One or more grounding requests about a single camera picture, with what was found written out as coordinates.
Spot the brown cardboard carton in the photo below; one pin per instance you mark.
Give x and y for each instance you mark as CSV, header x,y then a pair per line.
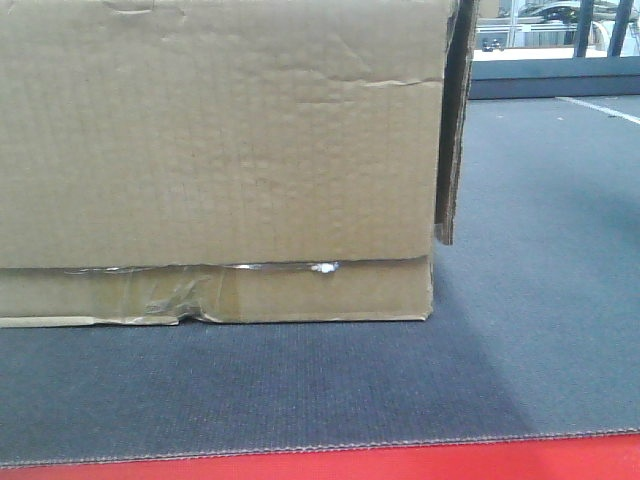
x,y
228,161

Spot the dark grey conveyor belt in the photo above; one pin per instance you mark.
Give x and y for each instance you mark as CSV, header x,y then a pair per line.
x,y
534,332

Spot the red conveyor edge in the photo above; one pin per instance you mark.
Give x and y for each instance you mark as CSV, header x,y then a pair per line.
x,y
608,457

